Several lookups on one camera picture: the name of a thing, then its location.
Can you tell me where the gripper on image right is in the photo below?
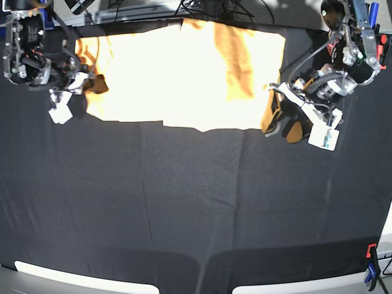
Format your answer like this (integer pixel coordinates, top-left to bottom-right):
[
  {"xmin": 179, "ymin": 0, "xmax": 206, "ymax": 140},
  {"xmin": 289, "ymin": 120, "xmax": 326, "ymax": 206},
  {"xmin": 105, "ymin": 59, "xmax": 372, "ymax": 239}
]
[{"xmin": 268, "ymin": 70, "xmax": 357, "ymax": 127}]

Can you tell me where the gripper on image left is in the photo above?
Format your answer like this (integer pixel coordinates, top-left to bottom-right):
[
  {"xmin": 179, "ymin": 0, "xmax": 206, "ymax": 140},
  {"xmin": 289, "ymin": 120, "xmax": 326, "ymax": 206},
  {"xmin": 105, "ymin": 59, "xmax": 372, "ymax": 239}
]
[{"xmin": 45, "ymin": 55, "xmax": 91, "ymax": 110}]

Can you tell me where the orange t-shirt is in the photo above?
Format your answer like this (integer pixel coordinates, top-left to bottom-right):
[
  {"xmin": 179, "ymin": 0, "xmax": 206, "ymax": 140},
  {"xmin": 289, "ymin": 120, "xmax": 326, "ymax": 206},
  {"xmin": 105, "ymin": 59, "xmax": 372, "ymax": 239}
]
[{"xmin": 74, "ymin": 17, "xmax": 313, "ymax": 145}]

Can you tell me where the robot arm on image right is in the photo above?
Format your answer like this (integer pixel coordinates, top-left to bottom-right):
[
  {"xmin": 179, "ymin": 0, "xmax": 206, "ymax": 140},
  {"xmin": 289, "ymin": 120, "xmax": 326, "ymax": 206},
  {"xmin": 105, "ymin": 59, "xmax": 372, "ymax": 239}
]
[{"xmin": 262, "ymin": 1, "xmax": 390, "ymax": 133}]

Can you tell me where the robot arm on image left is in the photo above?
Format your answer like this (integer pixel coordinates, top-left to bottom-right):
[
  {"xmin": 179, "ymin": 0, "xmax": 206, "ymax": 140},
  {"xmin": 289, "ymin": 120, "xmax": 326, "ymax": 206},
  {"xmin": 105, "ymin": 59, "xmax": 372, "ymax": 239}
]
[{"xmin": 1, "ymin": 1, "xmax": 94, "ymax": 112}]

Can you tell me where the blue clamp far left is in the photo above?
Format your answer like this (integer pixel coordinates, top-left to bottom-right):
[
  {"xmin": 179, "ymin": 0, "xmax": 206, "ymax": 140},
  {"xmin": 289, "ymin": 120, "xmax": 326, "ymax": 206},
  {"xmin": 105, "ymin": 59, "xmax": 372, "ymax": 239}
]
[{"xmin": 39, "ymin": 5, "xmax": 55, "ymax": 31}]

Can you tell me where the blue clamp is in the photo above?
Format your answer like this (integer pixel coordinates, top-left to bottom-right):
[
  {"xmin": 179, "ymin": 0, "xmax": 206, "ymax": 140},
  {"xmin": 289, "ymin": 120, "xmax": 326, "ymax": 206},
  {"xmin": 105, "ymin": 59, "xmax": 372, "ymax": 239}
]
[
  {"xmin": 368, "ymin": 2, "xmax": 379, "ymax": 34},
  {"xmin": 39, "ymin": 5, "xmax": 55, "ymax": 31}
]

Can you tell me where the red clamp far right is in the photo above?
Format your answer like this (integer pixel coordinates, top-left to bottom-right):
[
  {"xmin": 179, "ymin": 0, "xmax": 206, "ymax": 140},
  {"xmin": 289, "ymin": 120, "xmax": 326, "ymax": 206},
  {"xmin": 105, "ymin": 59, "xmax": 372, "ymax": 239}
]
[{"xmin": 377, "ymin": 34, "xmax": 388, "ymax": 70}]

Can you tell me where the red clamp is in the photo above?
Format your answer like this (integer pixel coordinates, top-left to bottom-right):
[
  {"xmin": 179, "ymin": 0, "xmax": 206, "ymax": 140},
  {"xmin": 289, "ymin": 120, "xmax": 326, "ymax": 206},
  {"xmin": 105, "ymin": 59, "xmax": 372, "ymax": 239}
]
[
  {"xmin": 364, "ymin": 243, "xmax": 380, "ymax": 292},
  {"xmin": 377, "ymin": 34, "xmax": 388, "ymax": 70}
]

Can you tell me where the blue clamp far right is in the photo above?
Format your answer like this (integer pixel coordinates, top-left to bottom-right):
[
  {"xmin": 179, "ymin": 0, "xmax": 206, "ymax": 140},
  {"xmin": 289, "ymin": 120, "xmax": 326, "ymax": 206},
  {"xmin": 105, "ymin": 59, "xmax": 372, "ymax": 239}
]
[{"xmin": 368, "ymin": 2, "xmax": 379, "ymax": 34}]

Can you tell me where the black table cloth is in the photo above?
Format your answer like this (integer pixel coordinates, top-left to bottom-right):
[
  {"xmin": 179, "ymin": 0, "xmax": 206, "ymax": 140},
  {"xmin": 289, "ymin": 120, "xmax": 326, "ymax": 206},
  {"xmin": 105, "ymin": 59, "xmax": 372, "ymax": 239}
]
[{"xmin": 1, "ymin": 68, "xmax": 391, "ymax": 293}]

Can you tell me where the red clamp near right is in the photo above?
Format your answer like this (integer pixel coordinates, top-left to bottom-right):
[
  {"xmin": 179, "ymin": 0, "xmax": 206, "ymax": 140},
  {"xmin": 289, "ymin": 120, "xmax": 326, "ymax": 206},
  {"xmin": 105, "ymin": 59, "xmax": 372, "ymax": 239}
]
[{"xmin": 364, "ymin": 243, "xmax": 380, "ymax": 292}]

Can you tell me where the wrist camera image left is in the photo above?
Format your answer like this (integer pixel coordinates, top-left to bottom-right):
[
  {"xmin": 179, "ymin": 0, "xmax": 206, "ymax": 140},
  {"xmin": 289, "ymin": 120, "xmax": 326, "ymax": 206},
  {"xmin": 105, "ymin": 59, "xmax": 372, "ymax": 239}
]
[{"xmin": 48, "ymin": 105, "xmax": 73, "ymax": 125}]

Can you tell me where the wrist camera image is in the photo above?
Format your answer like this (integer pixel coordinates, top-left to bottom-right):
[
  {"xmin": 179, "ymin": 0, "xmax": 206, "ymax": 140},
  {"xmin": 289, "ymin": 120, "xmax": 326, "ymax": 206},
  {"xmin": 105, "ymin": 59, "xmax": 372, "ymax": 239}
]
[
  {"xmin": 307, "ymin": 125, "xmax": 339, "ymax": 151},
  {"xmin": 48, "ymin": 105, "xmax": 73, "ymax": 125}
]

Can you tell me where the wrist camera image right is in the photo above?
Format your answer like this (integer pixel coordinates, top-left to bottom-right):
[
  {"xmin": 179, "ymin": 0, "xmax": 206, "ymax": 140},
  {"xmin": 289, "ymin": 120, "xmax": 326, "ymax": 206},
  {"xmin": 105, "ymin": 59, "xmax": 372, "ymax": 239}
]
[{"xmin": 307, "ymin": 125, "xmax": 339, "ymax": 151}]

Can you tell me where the black looping cable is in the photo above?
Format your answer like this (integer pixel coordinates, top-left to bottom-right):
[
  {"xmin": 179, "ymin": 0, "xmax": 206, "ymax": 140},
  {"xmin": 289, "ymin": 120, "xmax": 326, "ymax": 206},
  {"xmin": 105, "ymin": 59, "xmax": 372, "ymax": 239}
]
[{"xmin": 48, "ymin": 9, "xmax": 102, "ymax": 80}]

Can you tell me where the black cable bundle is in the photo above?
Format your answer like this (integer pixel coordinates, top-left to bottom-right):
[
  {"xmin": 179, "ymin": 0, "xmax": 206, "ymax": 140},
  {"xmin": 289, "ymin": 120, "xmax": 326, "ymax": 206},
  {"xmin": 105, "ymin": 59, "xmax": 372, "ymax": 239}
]
[{"xmin": 107, "ymin": 0, "xmax": 276, "ymax": 22}]

